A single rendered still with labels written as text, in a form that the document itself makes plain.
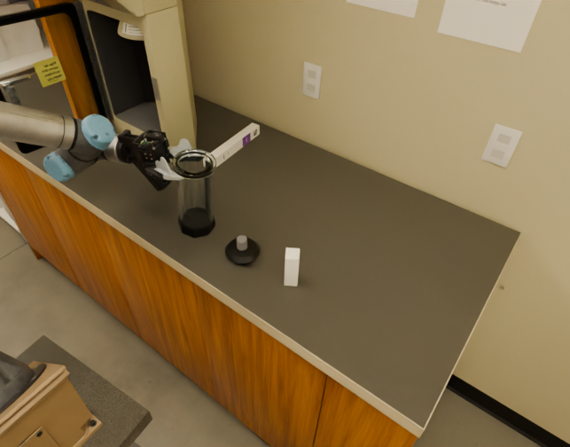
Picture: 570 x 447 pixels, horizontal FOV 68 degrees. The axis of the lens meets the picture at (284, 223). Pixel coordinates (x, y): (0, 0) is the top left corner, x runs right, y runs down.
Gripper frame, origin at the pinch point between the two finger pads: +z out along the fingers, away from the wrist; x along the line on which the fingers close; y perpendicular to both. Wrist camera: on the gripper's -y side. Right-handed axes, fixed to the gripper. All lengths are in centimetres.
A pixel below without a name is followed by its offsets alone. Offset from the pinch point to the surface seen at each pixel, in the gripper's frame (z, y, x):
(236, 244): 12.4, -18.0, -5.0
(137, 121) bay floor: -44, -9, 31
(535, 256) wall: 90, -37, 37
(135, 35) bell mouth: -32.2, 21.6, 28.6
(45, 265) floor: -131, -103, 21
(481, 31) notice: 60, 23, 46
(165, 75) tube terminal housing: -23.2, 11.3, 26.4
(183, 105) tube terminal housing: -22.9, -0.6, 31.6
